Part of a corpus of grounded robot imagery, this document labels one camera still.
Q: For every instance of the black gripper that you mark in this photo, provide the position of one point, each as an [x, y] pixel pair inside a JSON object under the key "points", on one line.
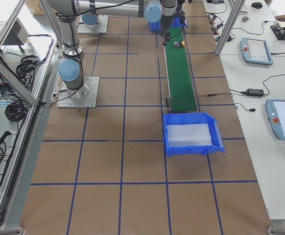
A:
{"points": [[166, 22]]}

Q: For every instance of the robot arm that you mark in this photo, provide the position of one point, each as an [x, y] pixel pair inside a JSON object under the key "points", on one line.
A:
{"points": [[153, 11], [71, 67]]}

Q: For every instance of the green conveyor belt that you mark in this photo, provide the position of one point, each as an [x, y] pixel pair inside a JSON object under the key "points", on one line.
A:
{"points": [[181, 96]]}

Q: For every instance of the far teach pendant tablet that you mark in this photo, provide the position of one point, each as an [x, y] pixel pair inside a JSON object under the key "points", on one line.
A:
{"points": [[256, 51]]}

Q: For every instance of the teach pendant tablet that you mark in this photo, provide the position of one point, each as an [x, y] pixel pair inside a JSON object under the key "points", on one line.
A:
{"points": [[276, 115], [256, 51]]}

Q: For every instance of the black power adapter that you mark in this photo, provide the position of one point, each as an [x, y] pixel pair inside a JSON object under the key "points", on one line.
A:
{"points": [[255, 92]]}

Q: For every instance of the white foam pad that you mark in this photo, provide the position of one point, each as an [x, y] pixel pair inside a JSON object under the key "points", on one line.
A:
{"points": [[188, 135]]}

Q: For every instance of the blue right plastic bin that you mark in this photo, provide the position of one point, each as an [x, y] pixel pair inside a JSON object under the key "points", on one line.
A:
{"points": [[193, 118]]}

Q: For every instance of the near teach pendant tablet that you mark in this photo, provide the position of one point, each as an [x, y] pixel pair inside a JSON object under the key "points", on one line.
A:
{"points": [[276, 115]]}

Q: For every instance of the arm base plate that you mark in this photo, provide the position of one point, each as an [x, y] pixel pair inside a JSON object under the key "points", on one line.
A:
{"points": [[85, 97], [92, 24]]}

